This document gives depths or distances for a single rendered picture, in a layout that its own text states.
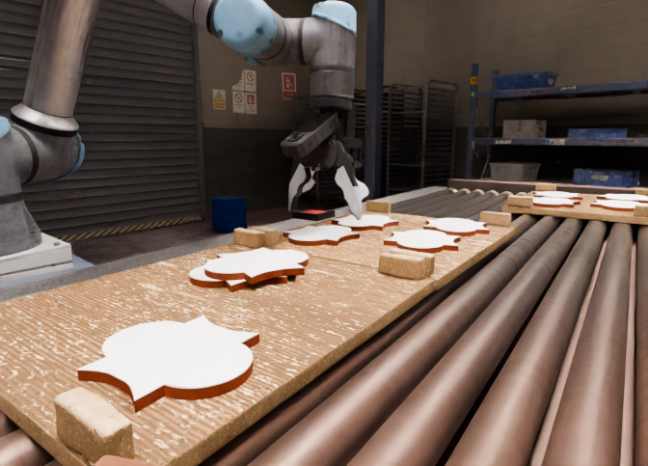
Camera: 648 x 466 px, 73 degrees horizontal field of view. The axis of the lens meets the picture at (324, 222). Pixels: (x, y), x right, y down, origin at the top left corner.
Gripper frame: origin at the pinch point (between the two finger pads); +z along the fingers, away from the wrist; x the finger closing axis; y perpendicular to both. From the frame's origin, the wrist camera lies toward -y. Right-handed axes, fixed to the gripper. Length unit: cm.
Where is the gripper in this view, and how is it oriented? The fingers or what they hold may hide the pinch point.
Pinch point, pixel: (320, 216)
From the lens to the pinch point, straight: 76.8
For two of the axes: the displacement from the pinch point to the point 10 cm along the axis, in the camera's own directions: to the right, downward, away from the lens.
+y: 5.9, -1.0, 8.0
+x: -8.1, -1.1, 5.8
